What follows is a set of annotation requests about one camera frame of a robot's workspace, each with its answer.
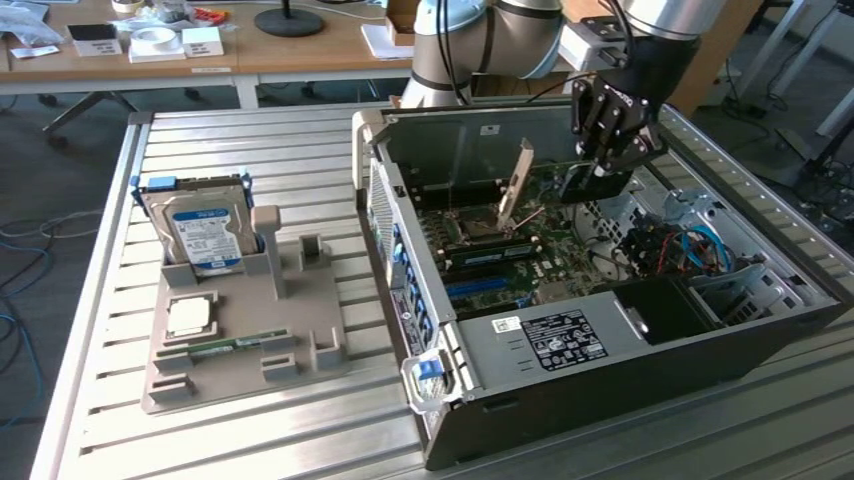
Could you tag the clear plastic bag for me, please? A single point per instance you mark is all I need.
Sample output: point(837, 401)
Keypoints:
point(27, 25)

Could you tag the white paper label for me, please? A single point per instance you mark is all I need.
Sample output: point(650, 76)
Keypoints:
point(33, 52)

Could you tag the black open PC case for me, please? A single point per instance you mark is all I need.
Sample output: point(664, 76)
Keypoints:
point(600, 400)

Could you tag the green RAM stick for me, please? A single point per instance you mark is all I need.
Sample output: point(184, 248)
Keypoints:
point(233, 342)
point(487, 255)

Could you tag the large white tape roll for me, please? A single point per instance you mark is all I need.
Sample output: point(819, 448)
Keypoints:
point(156, 37)

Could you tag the black lamp base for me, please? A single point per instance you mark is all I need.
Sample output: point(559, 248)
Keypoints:
point(289, 22)

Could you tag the blue case latch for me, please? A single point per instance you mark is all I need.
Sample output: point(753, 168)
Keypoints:
point(428, 371)

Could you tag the CPU socket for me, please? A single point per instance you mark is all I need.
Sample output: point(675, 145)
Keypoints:
point(476, 225)

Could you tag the grey slotted disk bay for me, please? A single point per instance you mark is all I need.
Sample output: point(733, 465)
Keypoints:
point(747, 295)

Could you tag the wooden desk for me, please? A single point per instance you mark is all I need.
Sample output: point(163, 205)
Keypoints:
point(300, 55)

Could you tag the plain white box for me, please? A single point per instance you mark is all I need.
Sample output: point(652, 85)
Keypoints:
point(201, 42)

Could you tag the green motherboard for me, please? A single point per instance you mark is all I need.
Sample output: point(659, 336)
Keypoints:
point(560, 260)

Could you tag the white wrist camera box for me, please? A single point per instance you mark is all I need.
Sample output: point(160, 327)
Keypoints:
point(587, 42)

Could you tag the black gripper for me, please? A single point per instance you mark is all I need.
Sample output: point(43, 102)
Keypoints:
point(620, 125)

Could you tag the flat white box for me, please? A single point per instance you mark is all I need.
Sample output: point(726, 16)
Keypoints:
point(156, 56)

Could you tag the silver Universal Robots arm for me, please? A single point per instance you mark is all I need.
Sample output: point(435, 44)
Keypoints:
point(520, 35)

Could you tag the white desk frame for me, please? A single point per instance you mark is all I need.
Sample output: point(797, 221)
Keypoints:
point(834, 115)

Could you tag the blue expansion slot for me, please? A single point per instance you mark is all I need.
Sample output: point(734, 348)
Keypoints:
point(476, 290)

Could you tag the small beige tape roll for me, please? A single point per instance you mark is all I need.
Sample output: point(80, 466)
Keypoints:
point(125, 6)

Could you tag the white box with black top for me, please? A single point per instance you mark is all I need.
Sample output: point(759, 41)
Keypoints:
point(96, 42)

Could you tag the hard disk in blue caddy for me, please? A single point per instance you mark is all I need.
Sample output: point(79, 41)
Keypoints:
point(203, 235)

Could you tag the metal locking lever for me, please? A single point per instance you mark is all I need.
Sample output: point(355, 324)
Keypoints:
point(534, 220)

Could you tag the graphics card with metal bracket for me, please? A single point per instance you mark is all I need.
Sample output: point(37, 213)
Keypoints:
point(516, 185)

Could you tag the silver CPU chip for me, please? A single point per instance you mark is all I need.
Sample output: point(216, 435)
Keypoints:
point(192, 316)

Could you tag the small cardboard box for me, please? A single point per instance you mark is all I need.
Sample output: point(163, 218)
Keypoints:
point(399, 27)

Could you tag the grey parts rack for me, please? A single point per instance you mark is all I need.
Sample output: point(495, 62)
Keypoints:
point(253, 310)

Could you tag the grey power supply unit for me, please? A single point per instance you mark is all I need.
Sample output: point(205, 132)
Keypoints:
point(567, 340)

